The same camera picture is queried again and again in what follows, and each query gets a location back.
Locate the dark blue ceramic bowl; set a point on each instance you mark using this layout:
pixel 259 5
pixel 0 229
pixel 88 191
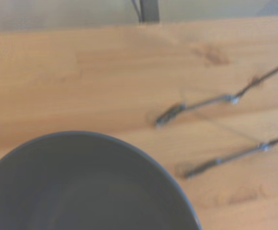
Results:
pixel 81 187

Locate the grey stand post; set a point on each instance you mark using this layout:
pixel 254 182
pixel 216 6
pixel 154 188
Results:
pixel 149 10

